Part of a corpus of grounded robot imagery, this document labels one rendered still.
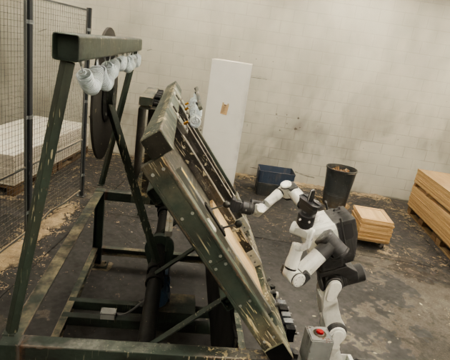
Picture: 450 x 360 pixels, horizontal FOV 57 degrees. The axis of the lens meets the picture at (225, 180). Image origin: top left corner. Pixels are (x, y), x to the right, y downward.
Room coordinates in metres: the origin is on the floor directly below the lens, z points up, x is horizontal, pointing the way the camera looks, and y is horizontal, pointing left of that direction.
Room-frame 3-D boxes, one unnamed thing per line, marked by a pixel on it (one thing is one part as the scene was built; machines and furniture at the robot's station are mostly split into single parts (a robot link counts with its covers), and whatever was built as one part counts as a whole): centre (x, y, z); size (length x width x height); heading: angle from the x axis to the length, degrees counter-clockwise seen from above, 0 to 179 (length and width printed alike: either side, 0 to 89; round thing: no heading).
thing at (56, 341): (2.73, 0.38, 0.41); 2.20 x 1.38 x 0.83; 7
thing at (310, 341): (1.81, -0.59, 0.84); 0.12 x 0.12 x 0.18; 7
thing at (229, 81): (6.53, 0.14, 1.03); 0.61 x 0.58 x 2.05; 178
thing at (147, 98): (3.45, 0.69, 1.38); 0.70 x 0.15 x 0.85; 7
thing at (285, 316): (2.24, -0.47, 0.69); 0.50 x 0.14 x 0.24; 7
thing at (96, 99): (2.58, 0.79, 1.85); 0.80 x 0.06 x 0.80; 7
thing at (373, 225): (5.35, -2.01, 0.20); 0.61 x 0.53 x 0.40; 178
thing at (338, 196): (6.65, -1.87, 0.33); 0.52 x 0.51 x 0.65; 178
